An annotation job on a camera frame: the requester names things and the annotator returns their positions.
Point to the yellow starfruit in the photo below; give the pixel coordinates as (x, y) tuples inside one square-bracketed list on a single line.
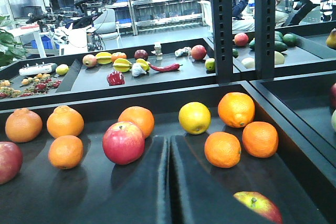
[(122, 65), (144, 64)]

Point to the yellow orange right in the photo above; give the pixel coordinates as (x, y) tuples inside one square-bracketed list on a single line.
[(194, 118)]

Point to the black upright post left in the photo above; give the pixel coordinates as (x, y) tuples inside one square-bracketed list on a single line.
[(222, 38)]

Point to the red bell pepper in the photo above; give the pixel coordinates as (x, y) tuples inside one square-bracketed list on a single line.
[(115, 78)]

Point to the small orange right lower left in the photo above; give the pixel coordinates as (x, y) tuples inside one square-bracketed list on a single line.
[(222, 149)]

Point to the orange tangerine knobbed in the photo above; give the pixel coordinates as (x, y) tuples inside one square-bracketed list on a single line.
[(65, 121), (23, 125)]

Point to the orange tangerine knobbed left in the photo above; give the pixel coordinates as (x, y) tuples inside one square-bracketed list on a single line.
[(23, 125)]

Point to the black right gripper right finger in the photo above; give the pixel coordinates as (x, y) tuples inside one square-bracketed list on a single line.
[(198, 198)]

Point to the small orange middle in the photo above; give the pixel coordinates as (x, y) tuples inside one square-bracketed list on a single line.
[(66, 152)]

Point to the pink red apple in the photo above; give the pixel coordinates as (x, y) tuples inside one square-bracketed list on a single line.
[(123, 143), (11, 161)]

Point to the small orange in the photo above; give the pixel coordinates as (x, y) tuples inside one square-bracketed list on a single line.
[(222, 149), (66, 152), (260, 139)]

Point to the green potted plant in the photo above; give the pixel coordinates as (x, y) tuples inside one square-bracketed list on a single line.
[(11, 50)]

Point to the yellow starfruit left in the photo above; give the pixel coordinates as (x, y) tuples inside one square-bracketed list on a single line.
[(122, 65)]

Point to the yellow starfruit right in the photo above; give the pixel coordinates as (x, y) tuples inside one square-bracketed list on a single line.
[(144, 64)]

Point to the pink red apple left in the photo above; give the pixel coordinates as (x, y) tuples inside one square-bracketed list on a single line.
[(11, 161)]

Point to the black upright post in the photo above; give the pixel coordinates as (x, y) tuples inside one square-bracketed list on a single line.
[(264, 38), (222, 38)]

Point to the orange behind middle apple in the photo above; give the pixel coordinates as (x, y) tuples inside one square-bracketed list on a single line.
[(140, 116)]

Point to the white scale device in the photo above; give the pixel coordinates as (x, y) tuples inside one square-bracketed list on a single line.
[(28, 70)]

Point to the dark purple plum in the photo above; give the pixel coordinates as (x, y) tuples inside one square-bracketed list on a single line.
[(141, 54)]

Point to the white garlic bulb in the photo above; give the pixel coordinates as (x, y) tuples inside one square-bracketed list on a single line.
[(137, 70)]

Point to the pink red apple middle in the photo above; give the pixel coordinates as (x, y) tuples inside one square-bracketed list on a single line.
[(123, 143)]

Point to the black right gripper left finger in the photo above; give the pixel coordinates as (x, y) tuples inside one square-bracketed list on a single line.
[(143, 197)]

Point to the dark red apple back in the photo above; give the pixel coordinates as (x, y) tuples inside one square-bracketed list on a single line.
[(260, 204)]

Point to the large orange far right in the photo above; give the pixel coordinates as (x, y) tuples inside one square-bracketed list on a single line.
[(236, 109)]

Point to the red chili pepper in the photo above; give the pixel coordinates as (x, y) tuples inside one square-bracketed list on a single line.
[(172, 67)]

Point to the black upright post right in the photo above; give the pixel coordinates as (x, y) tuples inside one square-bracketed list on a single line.
[(264, 38)]

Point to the red apple in right bin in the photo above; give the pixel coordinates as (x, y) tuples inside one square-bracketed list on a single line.
[(333, 96)]

